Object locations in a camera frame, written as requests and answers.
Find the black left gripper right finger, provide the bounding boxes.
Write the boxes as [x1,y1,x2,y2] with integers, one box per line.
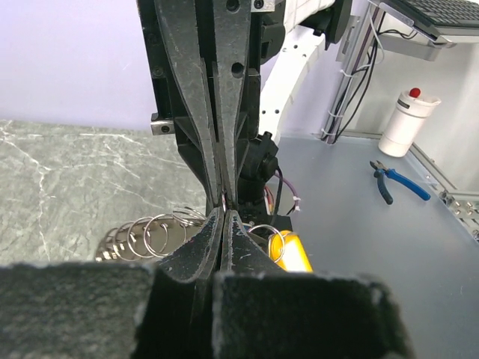
[213,211,414,358]

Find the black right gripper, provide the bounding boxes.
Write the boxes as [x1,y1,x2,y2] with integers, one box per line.
[137,1,284,208]

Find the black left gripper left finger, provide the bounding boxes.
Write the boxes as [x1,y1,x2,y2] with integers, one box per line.
[1,209,224,358]

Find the yellow key tag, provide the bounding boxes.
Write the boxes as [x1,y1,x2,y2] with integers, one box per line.
[247,224,314,273]

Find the metal disc with key rings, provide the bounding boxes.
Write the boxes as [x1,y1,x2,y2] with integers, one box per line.
[94,206,207,263]

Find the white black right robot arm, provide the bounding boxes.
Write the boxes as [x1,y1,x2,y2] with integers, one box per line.
[136,1,352,209]

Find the black keyboard on stand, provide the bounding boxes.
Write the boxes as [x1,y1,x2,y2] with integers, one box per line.
[367,1,478,62]

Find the white plastic bottle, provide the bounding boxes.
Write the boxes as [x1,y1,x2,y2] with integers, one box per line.
[378,88,442,158]

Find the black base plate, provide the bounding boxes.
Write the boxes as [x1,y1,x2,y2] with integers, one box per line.
[239,202,293,239]

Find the black cable bundle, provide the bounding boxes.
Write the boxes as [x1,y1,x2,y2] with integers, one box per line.
[321,5,386,145]

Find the blue handled pliers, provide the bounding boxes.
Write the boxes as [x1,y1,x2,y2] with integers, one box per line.
[370,161,431,205]

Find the aluminium rail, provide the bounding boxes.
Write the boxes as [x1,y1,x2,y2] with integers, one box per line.
[409,144,478,242]

